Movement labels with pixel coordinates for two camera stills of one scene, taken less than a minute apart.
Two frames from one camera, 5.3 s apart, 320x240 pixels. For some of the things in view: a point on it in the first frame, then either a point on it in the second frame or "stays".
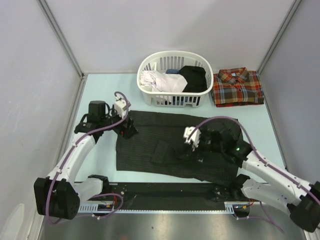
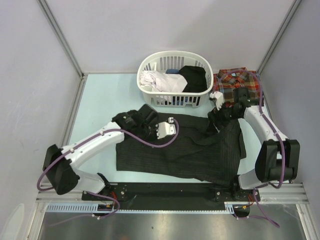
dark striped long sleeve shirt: [179, 144] stays
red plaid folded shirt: [237, 87] stays
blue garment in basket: [173, 71] stays
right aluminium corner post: [279, 35] stays
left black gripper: [129, 131] to [153, 125]
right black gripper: [204, 134] to [215, 116]
